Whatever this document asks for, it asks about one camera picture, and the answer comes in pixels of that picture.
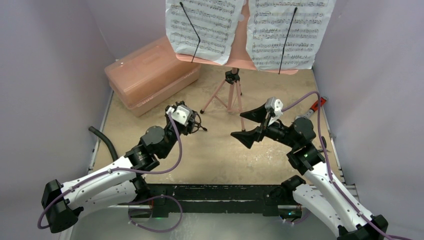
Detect black microphone shock mount stand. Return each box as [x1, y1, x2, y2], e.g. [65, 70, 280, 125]
[176, 112, 208, 134]

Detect pink music stand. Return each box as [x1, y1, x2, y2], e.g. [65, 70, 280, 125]
[174, 0, 316, 132]

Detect sheet music page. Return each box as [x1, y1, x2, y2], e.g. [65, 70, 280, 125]
[245, 0, 336, 72]
[165, 0, 245, 65]

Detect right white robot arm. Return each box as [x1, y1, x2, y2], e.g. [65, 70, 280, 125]
[231, 101, 388, 240]

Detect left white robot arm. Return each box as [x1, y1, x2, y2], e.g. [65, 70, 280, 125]
[37, 101, 201, 234]

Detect pink translucent storage box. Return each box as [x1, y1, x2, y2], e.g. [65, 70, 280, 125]
[104, 36, 201, 117]

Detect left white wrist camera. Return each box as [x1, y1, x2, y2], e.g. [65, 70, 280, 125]
[165, 104, 193, 126]

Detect black handled pliers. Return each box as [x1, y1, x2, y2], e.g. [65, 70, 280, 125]
[319, 136, 330, 153]

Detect red handled tool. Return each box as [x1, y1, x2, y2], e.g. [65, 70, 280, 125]
[295, 96, 328, 120]

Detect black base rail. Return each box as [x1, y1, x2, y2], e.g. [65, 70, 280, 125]
[133, 183, 297, 218]

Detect black corrugated hose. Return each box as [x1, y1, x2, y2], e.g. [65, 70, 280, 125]
[88, 126, 119, 163]

